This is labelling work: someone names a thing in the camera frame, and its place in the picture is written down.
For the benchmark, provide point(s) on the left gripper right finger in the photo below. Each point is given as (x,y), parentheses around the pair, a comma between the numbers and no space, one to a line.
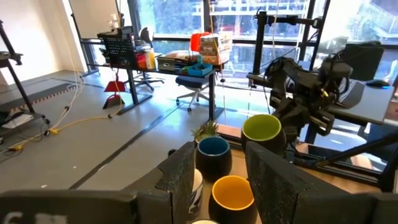
(273,186)

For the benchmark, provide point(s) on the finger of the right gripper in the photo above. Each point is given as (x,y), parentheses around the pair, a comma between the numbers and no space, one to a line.
(290,135)

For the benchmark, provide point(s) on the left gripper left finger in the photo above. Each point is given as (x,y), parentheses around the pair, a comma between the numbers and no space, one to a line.
(177,180)

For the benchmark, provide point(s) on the black mug green inside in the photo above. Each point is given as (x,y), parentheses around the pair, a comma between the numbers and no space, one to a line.
(264,130)

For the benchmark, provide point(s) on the black mug blue inside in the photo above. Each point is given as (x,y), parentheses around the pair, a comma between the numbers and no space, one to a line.
(214,161)

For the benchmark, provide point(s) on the black mug yellow inside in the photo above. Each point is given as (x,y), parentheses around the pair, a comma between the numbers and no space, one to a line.
(231,196)

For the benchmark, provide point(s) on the succulent in brown pot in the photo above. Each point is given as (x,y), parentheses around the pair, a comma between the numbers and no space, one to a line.
(205,130)

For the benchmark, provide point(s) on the grey desk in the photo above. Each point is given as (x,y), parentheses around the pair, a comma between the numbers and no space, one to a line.
(373,102)

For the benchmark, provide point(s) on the black computer mouse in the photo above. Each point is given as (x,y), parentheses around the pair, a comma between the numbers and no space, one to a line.
(377,83)

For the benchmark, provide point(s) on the black office desk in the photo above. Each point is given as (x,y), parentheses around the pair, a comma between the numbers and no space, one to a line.
(212,96)

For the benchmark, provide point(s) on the cardboard box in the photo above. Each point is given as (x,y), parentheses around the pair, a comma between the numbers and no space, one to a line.
(216,56)
(217,39)

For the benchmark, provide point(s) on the blue office chair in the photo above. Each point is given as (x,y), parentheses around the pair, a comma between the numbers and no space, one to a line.
(191,81)

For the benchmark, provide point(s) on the blue plastic bin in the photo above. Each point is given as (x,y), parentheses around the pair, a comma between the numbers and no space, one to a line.
(200,70)

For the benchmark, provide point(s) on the dark red dustpan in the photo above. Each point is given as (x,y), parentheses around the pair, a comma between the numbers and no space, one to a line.
(113,101)

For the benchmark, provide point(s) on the red plastic container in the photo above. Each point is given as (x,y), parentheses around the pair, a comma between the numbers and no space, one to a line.
(199,40)

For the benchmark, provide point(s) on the grey box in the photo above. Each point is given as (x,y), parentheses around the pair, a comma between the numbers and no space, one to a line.
(166,63)

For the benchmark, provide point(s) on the yellow bottle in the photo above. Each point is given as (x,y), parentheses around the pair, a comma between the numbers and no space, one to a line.
(150,59)

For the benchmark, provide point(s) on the orange container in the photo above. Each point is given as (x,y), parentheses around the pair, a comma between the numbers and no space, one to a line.
(141,61)

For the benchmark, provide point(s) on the black pegboard crate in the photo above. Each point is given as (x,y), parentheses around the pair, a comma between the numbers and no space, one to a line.
(119,49)

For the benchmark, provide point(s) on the black office chair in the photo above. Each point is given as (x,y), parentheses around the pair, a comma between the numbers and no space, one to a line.
(146,37)

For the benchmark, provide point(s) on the white paper sheet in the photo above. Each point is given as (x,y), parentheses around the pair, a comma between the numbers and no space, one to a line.
(18,121)

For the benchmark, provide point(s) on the grey platform hazard-striped edge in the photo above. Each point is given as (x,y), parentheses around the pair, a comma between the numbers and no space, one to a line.
(31,93)

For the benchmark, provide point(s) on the black table frame rails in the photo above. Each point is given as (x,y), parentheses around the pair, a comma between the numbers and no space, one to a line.
(342,165)

